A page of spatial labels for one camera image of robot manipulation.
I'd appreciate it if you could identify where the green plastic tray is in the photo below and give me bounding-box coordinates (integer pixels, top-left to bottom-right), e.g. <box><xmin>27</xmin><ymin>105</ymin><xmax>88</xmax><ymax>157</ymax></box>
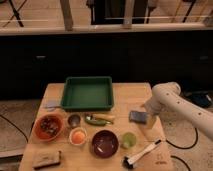
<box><xmin>60</xmin><ymin>76</ymin><xmax>114</xmax><ymax>111</ymax></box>

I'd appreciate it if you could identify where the orange bowl with food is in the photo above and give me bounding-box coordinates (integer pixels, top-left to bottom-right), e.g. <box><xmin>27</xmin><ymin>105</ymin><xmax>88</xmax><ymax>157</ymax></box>
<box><xmin>33</xmin><ymin>114</ymin><xmax>64</xmax><ymax>142</ymax></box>

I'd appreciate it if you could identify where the white handled black brush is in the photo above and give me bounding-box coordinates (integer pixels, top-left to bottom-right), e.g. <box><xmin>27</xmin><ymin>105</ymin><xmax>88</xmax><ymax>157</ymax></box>
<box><xmin>123</xmin><ymin>140</ymin><xmax>161</xmax><ymax>169</ymax></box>

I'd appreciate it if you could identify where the blue sponge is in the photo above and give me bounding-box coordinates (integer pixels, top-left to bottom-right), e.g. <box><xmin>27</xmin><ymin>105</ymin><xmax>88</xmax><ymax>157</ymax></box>
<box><xmin>129</xmin><ymin>111</ymin><xmax>147</xmax><ymax>124</ymax></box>

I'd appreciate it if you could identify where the black floor cable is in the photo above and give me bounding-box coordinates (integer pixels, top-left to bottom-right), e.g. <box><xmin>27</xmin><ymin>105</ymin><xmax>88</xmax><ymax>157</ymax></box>
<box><xmin>165</xmin><ymin>126</ymin><xmax>200</xmax><ymax>150</ymax></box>
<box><xmin>0</xmin><ymin>114</ymin><xmax>30</xmax><ymax>144</ymax></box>

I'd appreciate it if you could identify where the dark purple bowl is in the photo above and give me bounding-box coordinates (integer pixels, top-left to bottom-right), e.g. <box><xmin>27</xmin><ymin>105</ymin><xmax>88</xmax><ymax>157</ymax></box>
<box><xmin>91</xmin><ymin>130</ymin><xmax>119</xmax><ymax>158</ymax></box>

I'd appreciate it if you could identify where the green cup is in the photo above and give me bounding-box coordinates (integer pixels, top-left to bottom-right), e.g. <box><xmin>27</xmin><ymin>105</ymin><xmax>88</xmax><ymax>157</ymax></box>
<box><xmin>121</xmin><ymin>132</ymin><xmax>136</xmax><ymax>149</ymax></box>

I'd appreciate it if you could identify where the wooden handled utensil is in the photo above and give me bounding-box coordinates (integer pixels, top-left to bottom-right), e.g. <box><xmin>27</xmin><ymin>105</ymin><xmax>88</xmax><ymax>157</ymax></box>
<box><xmin>87</xmin><ymin>113</ymin><xmax>115</xmax><ymax>122</ymax></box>

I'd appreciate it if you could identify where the black floor cable left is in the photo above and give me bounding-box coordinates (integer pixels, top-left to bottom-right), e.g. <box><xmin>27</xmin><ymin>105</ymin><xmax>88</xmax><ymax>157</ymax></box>
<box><xmin>0</xmin><ymin>114</ymin><xmax>30</xmax><ymax>144</ymax></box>

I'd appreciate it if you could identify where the small metal cup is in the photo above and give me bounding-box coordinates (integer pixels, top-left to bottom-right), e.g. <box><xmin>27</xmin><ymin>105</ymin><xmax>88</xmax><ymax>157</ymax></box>
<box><xmin>68</xmin><ymin>114</ymin><xmax>81</xmax><ymax>128</ymax></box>

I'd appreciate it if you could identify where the black floor cable right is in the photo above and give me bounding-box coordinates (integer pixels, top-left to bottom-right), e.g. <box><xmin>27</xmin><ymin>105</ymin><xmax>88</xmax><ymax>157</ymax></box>
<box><xmin>165</xmin><ymin>126</ymin><xmax>200</xmax><ymax>150</ymax></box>

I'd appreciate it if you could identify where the small bowl with orange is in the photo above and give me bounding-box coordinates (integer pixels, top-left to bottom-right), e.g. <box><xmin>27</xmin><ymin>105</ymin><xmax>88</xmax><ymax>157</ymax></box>
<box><xmin>69</xmin><ymin>127</ymin><xmax>87</xmax><ymax>146</ymax></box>

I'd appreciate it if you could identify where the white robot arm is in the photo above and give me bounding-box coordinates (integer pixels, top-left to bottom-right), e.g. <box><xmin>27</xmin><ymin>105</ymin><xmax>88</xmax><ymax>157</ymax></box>
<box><xmin>144</xmin><ymin>82</ymin><xmax>213</xmax><ymax>141</ymax></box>

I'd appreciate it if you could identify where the small blue grey cloth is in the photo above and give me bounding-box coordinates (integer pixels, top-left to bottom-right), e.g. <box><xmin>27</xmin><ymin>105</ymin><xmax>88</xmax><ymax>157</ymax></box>
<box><xmin>44</xmin><ymin>100</ymin><xmax>60</xmax><ymax>111</ymax></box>

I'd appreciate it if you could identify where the green chili pepper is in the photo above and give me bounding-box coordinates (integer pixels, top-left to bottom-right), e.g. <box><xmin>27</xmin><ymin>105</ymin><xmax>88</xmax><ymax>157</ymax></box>
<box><xmin>84</xmin><ymin>117</ymin><xmax>112</xmax><ymax>126</ymax></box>

